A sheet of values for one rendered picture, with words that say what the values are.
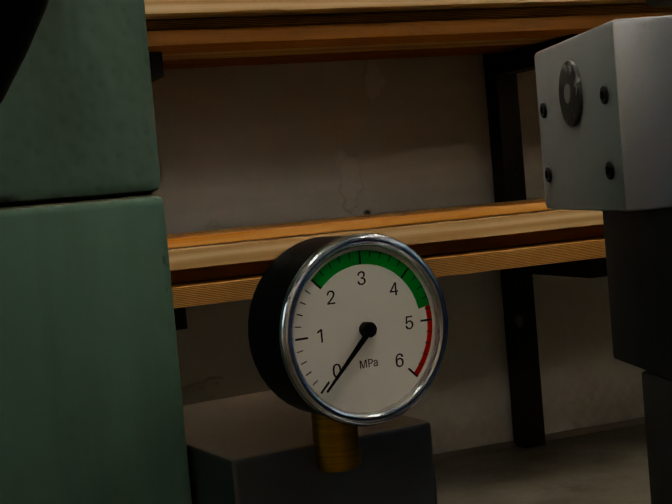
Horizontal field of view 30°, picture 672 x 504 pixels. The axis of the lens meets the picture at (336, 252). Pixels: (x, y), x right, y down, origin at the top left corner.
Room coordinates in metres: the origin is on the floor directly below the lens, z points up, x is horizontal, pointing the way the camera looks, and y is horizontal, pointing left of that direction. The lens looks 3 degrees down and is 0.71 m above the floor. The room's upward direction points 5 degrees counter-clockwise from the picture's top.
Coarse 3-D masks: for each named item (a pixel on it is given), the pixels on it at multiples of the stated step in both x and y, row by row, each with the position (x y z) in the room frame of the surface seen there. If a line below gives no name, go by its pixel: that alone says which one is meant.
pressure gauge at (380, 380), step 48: (336, 240) 0.40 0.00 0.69; (384, 240) 0.41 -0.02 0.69; (288, 288) 0.39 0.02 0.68; (336, 288) 0.40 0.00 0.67; (384, 288) 0.41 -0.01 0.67; (432, 288) 0.42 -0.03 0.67; (288, 336) 0.39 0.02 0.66; (336, 336) 0.40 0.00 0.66; (384, 336) 0.41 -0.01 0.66; (432, 336) 0.42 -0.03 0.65; (288, 384) 0.40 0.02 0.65; (336, 384) 0.40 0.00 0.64; (384, 384) 0.41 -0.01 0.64; (336, 432) 0.42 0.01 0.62
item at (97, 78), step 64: (64, 0) 0.43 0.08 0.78; (128, 0) 0.44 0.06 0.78; (64, 64) 0.43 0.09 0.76; (128, 64) 0.44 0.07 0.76; (0, 128) 0.42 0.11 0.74; (64, 128) 0.43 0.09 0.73; (128, 128) 0.44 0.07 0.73; (0, 192) 0.41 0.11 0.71; (64, 192) 0.43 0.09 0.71; (128, 192) 0.44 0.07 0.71
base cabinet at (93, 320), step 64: (0, 256) 0.41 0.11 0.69; (64, 256) 0.42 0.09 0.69; (128, 256) 0.43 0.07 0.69; (0, 320) 0.41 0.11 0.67; (64, 320) 0.42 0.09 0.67; (128, 320) 0.43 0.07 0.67; (0, 384) 0.41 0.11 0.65; (64, 384) 0.42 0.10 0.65; (128, 384) 0.43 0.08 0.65; (0, 448) 0.41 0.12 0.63; (64, 448) 0.42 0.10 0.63; (128, 448) 0.43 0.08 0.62
